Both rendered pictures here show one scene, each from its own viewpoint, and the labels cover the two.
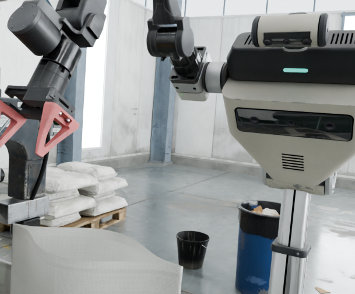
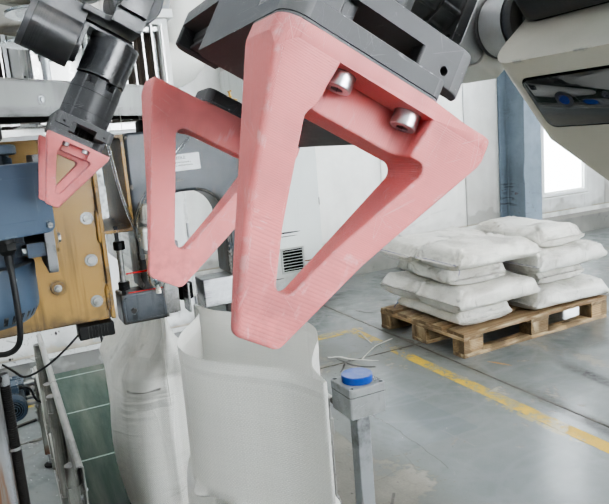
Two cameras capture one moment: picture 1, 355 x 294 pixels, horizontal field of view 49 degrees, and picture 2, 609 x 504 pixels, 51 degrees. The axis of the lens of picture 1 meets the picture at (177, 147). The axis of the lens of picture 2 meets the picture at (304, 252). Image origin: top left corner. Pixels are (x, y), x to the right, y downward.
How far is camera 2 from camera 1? 0.49 m
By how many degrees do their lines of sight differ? 38
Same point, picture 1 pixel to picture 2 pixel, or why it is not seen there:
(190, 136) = not seen: outside the picture
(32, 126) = (226, 166)
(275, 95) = (587, 36)
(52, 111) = (49, 143)
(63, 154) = (511, 205)
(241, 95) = (525, 52)
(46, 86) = (70, 107)
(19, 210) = (222, 288)
